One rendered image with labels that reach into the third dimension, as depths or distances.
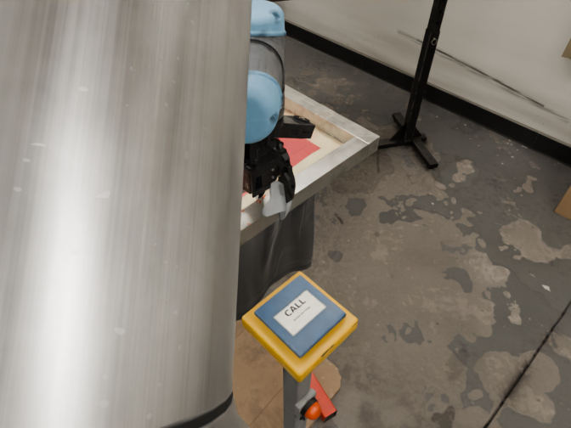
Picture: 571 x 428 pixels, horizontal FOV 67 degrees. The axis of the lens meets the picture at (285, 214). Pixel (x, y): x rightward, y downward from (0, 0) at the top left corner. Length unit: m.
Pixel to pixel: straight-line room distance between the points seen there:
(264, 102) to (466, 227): 1.85
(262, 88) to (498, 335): 1.61
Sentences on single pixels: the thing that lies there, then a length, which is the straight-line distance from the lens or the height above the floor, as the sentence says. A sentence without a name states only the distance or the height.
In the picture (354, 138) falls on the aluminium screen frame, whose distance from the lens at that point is 0.94.
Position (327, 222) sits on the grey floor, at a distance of 2.10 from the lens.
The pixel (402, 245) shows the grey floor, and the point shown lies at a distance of 2.06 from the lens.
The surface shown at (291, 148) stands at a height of 0.96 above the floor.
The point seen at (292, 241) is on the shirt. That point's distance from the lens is 1.14.
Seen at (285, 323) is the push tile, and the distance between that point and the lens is 0.66.
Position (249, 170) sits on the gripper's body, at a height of 1.12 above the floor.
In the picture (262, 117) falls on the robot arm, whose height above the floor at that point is 1.28.
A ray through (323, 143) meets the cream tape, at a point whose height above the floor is 0.96.
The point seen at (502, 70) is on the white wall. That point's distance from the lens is 2.76.
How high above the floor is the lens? 1.55
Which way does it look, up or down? 47 degrees down
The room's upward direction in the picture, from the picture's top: straight up
